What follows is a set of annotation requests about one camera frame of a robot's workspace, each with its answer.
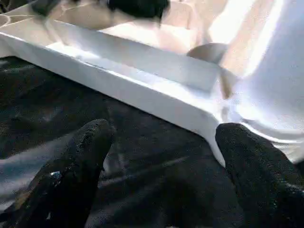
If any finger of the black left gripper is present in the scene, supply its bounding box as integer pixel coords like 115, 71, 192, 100
106, 0, 171, 24

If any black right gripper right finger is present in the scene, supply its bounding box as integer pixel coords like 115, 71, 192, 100
214, 123, 304, 228

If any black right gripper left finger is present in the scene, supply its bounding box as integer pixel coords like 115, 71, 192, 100
4, 118, 115, 228

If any white plastic table top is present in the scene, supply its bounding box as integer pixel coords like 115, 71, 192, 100
0, 0, 304, 167

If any white plastic table leg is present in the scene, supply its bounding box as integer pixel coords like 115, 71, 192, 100
228, 0, 304, 143

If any black work surface mat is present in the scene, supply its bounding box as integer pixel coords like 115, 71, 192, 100
0, 56, 245, 228

